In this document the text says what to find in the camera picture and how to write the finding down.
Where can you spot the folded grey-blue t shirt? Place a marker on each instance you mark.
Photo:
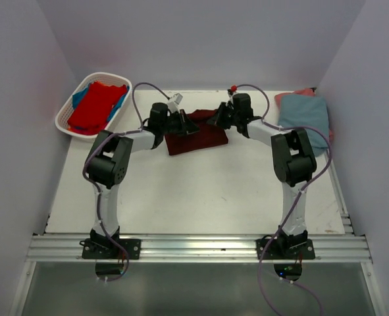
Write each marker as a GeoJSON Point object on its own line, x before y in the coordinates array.
{"type": "Point", "coordinates": [303, 110]}

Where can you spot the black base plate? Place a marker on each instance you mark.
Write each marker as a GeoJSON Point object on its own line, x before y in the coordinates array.
{"type": "Point", "coordinates": [131, 250]}
{"type": "Point", "coordinates": [275, 252]}

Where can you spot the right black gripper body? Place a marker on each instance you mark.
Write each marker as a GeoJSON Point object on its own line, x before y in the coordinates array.
{"type": "Point", "coordinates": [235, 117]}

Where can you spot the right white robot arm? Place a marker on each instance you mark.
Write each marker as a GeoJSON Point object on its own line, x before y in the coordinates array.
{"type": "Point", "coordinates": [294, 164]}

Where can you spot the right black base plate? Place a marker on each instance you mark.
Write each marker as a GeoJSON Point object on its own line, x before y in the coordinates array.
{"type": "Point", "coordinates": [275, 252]}

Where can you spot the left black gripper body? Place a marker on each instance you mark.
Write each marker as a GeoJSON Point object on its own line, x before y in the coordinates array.
{"type": "Point", "coordinates": [173, 124]}

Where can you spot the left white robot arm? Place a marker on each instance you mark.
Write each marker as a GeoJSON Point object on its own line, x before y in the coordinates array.
{"type": "Point", "coordinates": [107, 165]}

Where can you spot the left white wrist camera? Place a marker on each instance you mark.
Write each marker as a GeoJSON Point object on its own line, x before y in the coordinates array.
{"type": "Point", "coordinates": [174, 102]}

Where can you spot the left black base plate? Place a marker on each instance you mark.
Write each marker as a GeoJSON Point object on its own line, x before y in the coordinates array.
{"type": "Point", "coordinates": [131, 250]}

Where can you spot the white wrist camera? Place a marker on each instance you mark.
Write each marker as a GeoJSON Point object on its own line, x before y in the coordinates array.
{"type": "Point", "coordinates": [174, 102]}
{"type": "Point", "coordinates": [232, 91]}

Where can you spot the folded pink t shirt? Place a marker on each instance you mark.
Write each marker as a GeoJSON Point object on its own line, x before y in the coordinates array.
{"type": "Point", "coordinates": [307, 91]}

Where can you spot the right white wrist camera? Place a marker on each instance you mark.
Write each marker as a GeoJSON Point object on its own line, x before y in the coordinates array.
{"type": "Point", "coordinates": [232, 91]}

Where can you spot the blue t shirt in basket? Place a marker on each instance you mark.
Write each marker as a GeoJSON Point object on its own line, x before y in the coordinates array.
{"type": "Point", "coordinates": [77, 98]}

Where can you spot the bright red t shirt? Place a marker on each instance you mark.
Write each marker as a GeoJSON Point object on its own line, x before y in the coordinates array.
{"type": "Point", "coordinates": [95, 107]}

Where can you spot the aluminium mounting rail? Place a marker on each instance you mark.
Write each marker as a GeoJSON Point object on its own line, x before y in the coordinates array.
{"type": "Point", "coordinates": [199, 249]}

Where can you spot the dark maroon t shirt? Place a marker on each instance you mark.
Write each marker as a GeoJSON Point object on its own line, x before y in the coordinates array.
{"type": "Point", "coordinates": [207, 137]}

